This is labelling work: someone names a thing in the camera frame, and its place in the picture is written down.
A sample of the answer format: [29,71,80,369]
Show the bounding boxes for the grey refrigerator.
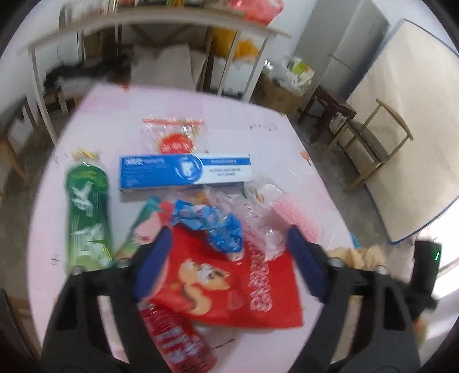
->
[294,0,390,101]

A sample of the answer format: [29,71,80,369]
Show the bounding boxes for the brown paper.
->
[328,245,386,269]

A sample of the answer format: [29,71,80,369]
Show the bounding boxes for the green plastic bottle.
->
[65,161,113,275]

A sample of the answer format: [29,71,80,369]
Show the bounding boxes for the wooden chair with grey seat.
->
[328,98,413,191]

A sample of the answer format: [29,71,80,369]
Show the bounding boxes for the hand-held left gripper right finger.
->
[287,226,422,373]

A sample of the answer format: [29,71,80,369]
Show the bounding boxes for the red plastic bottle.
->
[139,301,217,373]

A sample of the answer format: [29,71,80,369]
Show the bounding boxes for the white plastic bags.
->
[263,55,316,90]

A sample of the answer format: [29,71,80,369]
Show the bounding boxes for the blue white toothpaste box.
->
[118,154,256,196]

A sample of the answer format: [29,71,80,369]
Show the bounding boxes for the yellow plastic bag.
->
[211,29,260,60]

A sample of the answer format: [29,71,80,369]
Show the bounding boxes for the red cartoon plastic bag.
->
[151,224,305,329]

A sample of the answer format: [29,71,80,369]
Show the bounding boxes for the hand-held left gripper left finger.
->
[41,226,176,373]

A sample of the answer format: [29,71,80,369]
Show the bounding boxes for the white sack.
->
[133,45,196,92]

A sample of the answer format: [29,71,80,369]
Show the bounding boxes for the blue wrapper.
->
[170,199,246,261]

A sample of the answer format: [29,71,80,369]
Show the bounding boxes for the dark wooden stool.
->
[297,84,357,144]

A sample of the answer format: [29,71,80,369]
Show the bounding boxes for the clear red snack packet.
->
[141,115,205,156]

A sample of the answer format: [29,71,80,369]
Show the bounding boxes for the dark cloth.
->
[45,57,133,87]

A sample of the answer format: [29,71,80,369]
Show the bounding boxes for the green pink packet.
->
[115,197,173,259]

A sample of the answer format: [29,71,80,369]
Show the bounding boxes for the clear plastic wrapper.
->
[215,188,287,261]

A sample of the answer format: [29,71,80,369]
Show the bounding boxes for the cardboard box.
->
[256,72,305,117]

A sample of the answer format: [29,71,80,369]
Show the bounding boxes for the leaning blue-edged white board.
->
[346,18,459,244]

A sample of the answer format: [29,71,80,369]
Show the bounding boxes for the wooden chair with dark seat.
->
[0,102,33,201]

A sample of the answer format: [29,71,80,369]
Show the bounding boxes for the white shelf table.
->
[18,7,293,144]

